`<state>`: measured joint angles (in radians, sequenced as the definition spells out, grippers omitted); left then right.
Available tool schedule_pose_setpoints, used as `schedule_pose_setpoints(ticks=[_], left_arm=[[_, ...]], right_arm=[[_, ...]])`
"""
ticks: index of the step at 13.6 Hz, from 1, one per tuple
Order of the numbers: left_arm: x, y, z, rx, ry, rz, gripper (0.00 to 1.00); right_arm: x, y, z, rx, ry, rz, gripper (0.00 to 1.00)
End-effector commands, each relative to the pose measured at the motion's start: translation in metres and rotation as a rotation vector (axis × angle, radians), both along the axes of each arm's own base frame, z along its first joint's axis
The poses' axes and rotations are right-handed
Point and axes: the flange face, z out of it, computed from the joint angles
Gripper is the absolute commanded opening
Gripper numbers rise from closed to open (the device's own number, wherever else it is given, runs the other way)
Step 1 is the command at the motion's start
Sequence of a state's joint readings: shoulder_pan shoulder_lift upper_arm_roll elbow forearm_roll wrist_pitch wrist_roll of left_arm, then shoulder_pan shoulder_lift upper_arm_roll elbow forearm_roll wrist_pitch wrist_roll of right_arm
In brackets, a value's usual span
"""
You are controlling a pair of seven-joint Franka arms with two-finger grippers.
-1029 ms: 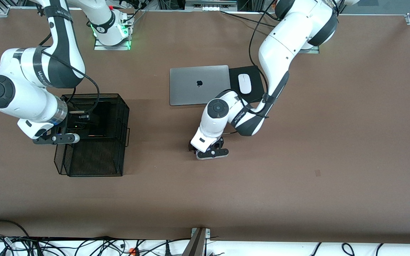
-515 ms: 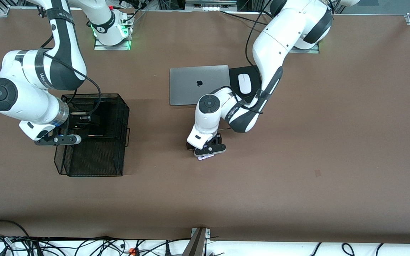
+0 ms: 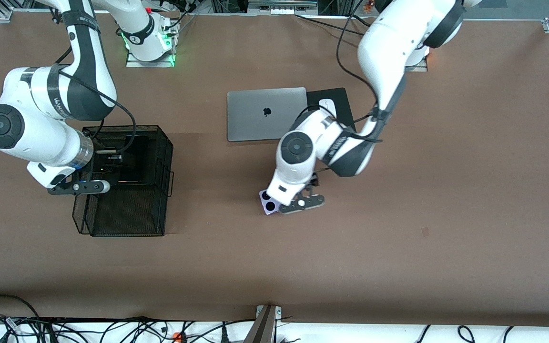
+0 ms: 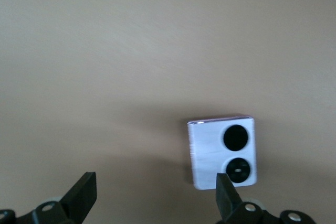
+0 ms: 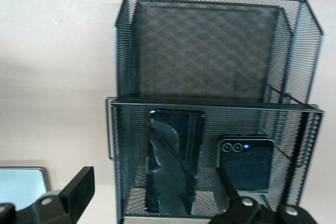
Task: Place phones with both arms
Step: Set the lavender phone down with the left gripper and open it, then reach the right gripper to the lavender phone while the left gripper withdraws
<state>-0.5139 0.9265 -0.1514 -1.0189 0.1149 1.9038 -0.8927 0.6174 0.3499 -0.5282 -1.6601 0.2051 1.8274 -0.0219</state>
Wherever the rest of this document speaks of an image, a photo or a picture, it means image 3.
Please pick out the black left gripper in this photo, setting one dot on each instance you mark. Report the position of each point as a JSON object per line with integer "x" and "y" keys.
{"x": 315, "y": 182}

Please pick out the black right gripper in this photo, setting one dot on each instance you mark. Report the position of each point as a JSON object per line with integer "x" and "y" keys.
{"x": 107, "y": 161}

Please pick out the black slab smartphone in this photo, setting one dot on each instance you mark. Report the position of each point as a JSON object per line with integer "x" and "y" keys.
{"x": 138, "y": 162}

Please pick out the lilac flip phone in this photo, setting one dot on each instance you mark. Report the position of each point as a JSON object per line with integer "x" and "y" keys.
{"x": 270, "y": 206}

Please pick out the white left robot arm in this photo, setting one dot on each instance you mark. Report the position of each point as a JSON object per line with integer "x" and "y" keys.
{"x": 398, "y": 43}

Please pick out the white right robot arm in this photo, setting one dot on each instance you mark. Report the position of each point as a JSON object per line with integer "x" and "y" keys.
{"x": 31, "y": 138}

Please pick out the black mesh two-tier tray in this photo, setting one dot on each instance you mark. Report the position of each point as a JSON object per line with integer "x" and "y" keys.
{"x": 127, "y": 214}

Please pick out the white computer mouse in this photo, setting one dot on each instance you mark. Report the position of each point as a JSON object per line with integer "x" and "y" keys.
{"x": 328, "y": 105}

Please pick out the black mouse pad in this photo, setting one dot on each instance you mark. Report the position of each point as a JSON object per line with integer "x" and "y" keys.
{"x": 343, "y": 100}

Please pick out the silver closed laptop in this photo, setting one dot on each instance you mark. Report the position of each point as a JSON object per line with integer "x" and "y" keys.
{"x": 250, "y": 114}

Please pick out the white power strip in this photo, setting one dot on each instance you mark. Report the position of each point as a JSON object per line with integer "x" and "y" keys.
{"x": 281, "y": 9}

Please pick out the aluminium right arm base plate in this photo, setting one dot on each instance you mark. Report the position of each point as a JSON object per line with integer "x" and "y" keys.
{"x": 150, "y": 64}

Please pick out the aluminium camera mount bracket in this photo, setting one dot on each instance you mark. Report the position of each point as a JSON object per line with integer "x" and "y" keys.
{"x": 262, "y": 328}

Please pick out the aluminium left arm base plate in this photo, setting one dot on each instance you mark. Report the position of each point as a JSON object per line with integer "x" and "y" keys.
{"x": 417, "y": 69}

